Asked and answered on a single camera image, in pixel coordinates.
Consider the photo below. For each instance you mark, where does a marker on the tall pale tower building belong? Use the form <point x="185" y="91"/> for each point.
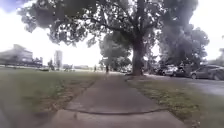
<point x="58" y="58"/>

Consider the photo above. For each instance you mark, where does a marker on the grass field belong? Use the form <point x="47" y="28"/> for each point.
<point x="30" y="86"/>

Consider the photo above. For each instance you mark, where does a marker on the white car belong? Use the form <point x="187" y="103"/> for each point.
<point x="170" y="70"/>

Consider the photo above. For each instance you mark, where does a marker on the low wide building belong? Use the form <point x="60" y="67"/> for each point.
<point x="16" y="56"/>

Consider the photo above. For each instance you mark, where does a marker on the dark grey car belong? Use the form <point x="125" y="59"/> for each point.
<point x="208" y="72"/>

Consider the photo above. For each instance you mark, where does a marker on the grass verge strip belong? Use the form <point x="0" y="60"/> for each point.
<point x="180" y="98"/>

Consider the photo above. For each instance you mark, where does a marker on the grey asphalt road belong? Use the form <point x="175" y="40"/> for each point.
<point x="208" y="86"/>

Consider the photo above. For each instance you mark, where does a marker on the large dark tree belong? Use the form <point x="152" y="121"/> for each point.
<point x="138" y="50"/>

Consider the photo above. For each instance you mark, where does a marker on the dark leafy tree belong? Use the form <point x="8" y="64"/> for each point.
<point x="181" y="43"/>

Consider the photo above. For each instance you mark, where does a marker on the grey concrete footpath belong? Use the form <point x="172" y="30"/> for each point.
<point x="111" y="96"/>

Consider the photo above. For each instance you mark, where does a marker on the person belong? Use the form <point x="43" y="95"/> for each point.
<point x="107" y="69"/>

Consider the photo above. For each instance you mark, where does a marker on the round green tree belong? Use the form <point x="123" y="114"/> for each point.
<point x="115" y="53"/>

